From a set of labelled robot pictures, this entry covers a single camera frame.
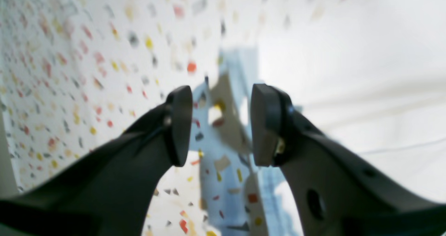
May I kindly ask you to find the white printed T-shirt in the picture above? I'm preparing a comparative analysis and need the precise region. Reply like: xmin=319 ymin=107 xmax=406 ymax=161
xmin=255 ymin=0 xmax=445 ymax=236

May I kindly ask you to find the image-left left gripper white right finger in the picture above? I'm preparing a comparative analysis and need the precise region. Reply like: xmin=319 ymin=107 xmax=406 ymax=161
xmin=250 ymin=84 xmax=446 ymax=236

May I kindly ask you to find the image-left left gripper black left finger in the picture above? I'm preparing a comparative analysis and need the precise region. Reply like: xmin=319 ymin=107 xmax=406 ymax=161
xmin=1 ymin=86 xmax=193 ymax=236

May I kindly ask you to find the terrazzo patterned tablecloth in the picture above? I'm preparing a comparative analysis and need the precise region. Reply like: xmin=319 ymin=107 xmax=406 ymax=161
xmin=1 ymin=0 xmax=344 ymax=236

